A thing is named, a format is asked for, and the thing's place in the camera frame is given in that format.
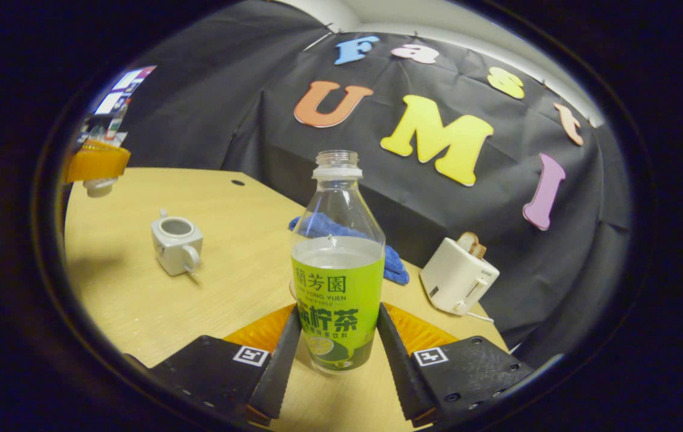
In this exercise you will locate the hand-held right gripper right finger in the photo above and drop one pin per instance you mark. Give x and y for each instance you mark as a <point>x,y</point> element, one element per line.
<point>398,366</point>

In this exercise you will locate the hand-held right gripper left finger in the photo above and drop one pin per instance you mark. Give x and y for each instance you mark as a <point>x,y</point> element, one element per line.
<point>281,366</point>

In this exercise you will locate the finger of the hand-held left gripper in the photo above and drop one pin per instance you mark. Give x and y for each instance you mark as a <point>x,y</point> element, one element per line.
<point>95,162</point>

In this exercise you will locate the white teacup lid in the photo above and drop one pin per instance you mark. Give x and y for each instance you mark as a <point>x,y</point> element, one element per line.
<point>100,188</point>

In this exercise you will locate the green label water bottle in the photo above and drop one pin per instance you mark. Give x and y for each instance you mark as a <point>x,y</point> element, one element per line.
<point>336,300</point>

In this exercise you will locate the white floral teacup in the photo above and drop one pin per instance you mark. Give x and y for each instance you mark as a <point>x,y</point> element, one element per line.
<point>170,249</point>

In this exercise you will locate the computer monitor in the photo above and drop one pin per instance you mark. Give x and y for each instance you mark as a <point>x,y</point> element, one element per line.
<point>122,90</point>

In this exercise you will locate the blue towel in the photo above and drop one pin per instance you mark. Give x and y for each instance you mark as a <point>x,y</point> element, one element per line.
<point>398,267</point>

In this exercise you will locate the white toaster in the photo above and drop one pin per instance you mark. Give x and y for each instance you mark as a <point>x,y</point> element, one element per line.
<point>455,279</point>

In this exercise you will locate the bread slice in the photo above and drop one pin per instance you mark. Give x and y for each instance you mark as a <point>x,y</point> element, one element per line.
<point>472,245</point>

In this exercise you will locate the black backdrop cloth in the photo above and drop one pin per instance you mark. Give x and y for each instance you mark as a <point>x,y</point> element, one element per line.
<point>455,204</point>

